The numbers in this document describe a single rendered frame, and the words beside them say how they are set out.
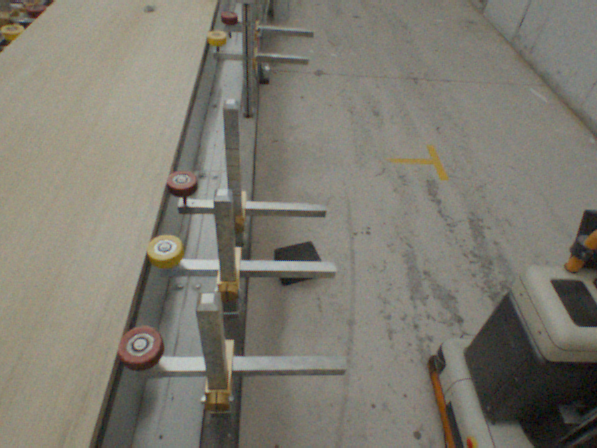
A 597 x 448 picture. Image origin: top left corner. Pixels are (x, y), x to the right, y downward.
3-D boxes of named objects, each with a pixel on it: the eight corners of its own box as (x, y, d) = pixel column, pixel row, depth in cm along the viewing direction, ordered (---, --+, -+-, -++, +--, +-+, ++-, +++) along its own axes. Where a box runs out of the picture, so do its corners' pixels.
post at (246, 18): (253, 111, 184) (253, -2, 152) (253, 118, 180) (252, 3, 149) (243, 111, 184) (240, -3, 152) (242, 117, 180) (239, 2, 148)
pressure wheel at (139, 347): (132, 395, 86) (119, 368, 78) (127, 360, 91) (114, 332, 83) (173, 380, 88) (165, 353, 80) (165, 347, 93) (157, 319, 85)
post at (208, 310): (231, 409, 101) (220, 289, 67) (230, 425, 98) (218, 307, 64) (216, 409, 100) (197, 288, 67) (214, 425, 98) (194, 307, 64)
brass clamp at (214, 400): (237, 350, 96) (236, 339, 92) (232, 412, 86) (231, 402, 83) (209, 350, 95) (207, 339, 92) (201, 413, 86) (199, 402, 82)
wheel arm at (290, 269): (332, 270, 112) (335, 260, 109) (334, 281, 109) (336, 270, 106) (163, 268, 108) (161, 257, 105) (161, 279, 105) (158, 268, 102)
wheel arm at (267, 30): (313, 37, 216) (313, 28, 213) (313, 39, 214) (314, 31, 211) (226, 30, 212) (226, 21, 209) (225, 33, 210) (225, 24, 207)
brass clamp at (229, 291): (243, 260, 112) (243, 247, 108) (240, 302, 102) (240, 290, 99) (220, 259, 111) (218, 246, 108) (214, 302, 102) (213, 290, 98)
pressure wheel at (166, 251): (150, 287, 104) (141, 256, 96) (159, 262, 110) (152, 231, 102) (183, 289, 104) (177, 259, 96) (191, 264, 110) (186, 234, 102)
